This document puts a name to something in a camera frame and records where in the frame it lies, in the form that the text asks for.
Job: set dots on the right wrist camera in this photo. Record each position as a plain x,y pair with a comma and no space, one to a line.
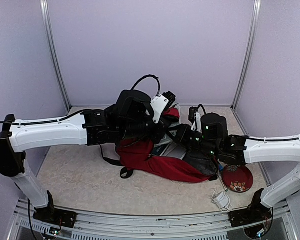
195,119

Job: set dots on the aluminium frame right post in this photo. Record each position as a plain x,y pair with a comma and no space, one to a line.
248,53

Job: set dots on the grey barcode book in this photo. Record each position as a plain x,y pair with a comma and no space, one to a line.
168,148

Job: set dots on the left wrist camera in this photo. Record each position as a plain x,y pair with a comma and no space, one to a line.
161,103

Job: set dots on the red floral plate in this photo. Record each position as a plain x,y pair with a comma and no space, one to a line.
238,179

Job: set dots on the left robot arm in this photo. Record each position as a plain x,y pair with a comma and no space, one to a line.
135,115

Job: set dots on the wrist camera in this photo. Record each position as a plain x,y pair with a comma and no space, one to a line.
161,103
195,119

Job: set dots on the aluminium front rail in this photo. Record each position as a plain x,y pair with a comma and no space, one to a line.
102,226

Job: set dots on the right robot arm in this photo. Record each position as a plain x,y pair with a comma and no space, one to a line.
210,135

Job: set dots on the aluminium frame post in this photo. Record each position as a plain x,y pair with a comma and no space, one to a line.
248,53
44,5

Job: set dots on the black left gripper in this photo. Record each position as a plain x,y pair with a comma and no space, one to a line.
157,138

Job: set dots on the aluminium frame left post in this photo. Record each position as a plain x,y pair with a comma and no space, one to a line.
44,5

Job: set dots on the white charger with cable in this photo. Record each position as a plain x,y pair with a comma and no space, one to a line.
222,201

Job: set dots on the red student backpack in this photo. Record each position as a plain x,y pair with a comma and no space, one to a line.
134,147

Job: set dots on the white marker pen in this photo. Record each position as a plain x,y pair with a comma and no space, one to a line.
223,185

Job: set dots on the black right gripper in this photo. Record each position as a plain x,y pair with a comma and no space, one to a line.
181,138

